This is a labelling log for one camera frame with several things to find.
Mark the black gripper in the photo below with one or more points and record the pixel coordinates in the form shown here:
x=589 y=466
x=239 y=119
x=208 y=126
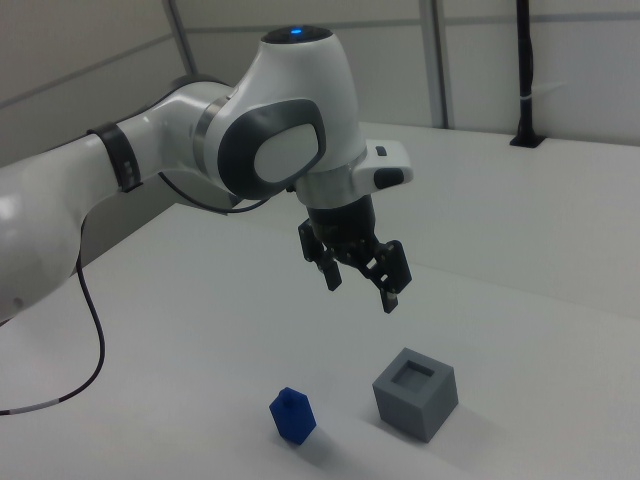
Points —
x=345 y=225

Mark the blue block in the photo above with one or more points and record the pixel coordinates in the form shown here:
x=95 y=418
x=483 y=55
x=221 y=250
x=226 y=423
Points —
x=292 y=420

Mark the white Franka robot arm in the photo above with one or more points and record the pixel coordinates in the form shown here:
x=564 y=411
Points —
x=300 y=75

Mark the grey hollow cuboid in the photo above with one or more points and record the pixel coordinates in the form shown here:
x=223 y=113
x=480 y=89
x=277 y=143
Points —
x=400 y=405

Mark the black pole stand with clamp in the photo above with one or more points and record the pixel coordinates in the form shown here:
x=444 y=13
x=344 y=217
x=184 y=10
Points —
x=526 y=75

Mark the grey partition post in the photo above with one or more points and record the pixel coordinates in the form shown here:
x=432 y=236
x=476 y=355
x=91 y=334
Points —
x=442 y=65
x=180 y=35

